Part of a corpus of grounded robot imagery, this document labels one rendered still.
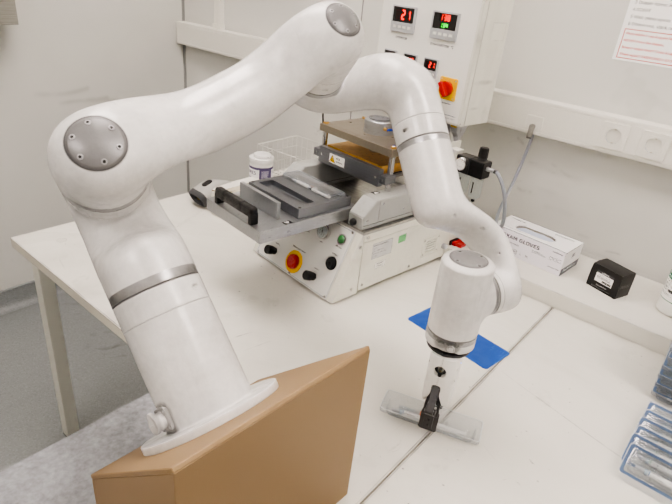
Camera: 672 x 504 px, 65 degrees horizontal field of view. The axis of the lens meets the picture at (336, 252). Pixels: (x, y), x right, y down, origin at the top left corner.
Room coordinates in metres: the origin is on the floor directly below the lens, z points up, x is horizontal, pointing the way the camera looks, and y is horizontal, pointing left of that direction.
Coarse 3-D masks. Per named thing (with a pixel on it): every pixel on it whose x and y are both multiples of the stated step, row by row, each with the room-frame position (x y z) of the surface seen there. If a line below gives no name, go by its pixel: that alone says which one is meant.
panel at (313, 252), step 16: (336, 224) 1.22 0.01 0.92; (288, 240) 1.28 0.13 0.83; (304, 240) 1.25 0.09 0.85; (320, 240) 1.22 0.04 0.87; (336, 240) 1.19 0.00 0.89; (352, 240) 1.17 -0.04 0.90; (272, 256) 1.28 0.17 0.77; (304, 256) 1.22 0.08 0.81; (320, 256) 1.19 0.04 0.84; (336, 256) 1.17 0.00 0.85; (288, 272) 1.22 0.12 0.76; (320, 272) 1.17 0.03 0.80; (336, 272) 1.14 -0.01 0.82; (320, 288) 1.14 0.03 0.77
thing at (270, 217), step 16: (240, 192) 1.20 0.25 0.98; (256, 192) 1.15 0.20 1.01; (208, 208) 1.17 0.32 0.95; (224, 208) 1.12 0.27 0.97; (272, 208) 1.11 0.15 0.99; (240, 224) 1.07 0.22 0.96; (256, 224) 1.06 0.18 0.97; (272, 224) 1.06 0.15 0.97; (288, 224) 1.07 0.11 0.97; (304, 224) 1.11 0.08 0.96; (320, 224) 1.14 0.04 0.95; (256, 240) 1.03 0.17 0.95; (272, 240) 1.04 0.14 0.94
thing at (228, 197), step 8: (216, 192) 1.14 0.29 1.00; (224, 192) 1.12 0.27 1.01; (216, 200) 1.14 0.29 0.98; (224, 200) 1.12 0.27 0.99; (232, 200) 1.09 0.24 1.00; (240, 200) 1.08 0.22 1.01; (240, 208) 1.07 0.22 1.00; (248, 208) 1.05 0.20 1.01; (256, 208) 1.06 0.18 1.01; (248, 216) 1.05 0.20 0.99; (256, 216) 1.05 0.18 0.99
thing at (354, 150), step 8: (328, 144) 1.43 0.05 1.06; (336, 144) 1.44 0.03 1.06; (344, 144) 1.45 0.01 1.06; (352, 144) 1.45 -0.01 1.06; (344, 152) 1.38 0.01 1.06; (352, 152) 1.38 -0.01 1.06; (360, 152) 1.39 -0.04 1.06; (368, 152) 1.39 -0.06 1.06; (376, 152) 1.40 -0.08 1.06; (368, 160) 1.32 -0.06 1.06; (376, 160) 1.33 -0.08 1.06; (384, 160) 1.34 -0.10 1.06; (384, 168) 1.30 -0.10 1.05; (400, 168) 1.34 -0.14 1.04
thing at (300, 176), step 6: (288, 174) 1.30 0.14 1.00; (294, 174) 1.31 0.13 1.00; (300, 174) 1.31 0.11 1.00; (306, 174) 1.32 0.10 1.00; (300, 180) 1.27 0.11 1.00; (306, 180) 1.27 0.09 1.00; (312, 180) 1.28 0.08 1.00; (318, 180) 1.28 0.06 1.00; (312, 186) 1.24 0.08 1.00; (318, 186) 1.24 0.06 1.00; (324, 186) 1.25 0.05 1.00; (330, 186) 1.25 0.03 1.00; (324, 192) 1.21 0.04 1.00; (330, 192) 1.21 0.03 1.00; (336, 192) 1.21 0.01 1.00; (342, 192) 1.22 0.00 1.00
